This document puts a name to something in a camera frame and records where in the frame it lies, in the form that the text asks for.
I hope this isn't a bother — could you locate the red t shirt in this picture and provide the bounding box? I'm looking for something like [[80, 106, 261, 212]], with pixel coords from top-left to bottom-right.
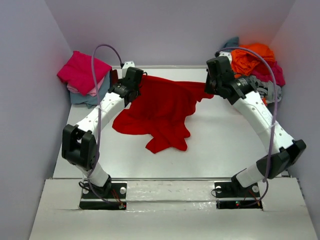
[[112, 75, 213, 154]]

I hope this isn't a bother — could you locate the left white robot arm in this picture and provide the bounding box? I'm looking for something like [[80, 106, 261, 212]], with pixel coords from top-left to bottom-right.
[[61, 61, 144, 199]]

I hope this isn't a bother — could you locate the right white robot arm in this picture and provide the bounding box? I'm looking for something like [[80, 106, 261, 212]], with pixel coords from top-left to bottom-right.
[[204, 55, 306, 198]]

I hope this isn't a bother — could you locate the maroon folded t shirt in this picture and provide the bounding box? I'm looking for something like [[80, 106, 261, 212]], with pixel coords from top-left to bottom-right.
[[109, 69, 119, 88]]

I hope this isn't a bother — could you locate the orange t shirt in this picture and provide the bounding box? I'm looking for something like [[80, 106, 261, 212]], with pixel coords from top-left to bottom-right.
[[231, 43, 276, 77]]

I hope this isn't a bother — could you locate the pink folded t shirt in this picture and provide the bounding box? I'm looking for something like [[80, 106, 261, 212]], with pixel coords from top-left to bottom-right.
[[66, 76, 105, 98]]

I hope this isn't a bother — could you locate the grey-blue folded t shirt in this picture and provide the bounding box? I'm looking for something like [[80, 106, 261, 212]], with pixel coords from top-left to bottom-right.
[[69, 73, 110, 109]]

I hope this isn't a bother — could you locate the teal-grey t shirt in pile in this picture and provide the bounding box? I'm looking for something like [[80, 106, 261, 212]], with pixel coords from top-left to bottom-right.
[[221, 36, 240, 49]]

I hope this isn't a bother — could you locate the magenta folded t shirt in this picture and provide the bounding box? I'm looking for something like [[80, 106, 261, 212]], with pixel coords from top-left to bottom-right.
[[57, 51, 112, 97]]

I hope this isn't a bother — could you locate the magenta t shirt in pile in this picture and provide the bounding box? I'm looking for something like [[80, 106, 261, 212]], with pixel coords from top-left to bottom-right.
[[251, 62, 286, 87]]

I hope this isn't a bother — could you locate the grey t shirt in pile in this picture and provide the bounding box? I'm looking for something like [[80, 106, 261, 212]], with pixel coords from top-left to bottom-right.
[[248, 75, 283, 105]]

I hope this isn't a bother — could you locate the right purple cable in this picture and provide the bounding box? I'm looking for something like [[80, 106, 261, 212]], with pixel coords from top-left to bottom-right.
[[216, 46, 280, 208]]

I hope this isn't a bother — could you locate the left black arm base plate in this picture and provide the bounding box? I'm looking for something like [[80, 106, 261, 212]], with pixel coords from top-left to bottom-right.
[[78, 181, 128, 211]]

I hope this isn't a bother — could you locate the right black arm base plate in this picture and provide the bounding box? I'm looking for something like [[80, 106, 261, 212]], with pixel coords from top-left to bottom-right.
[[210, 181, 263, 210]]

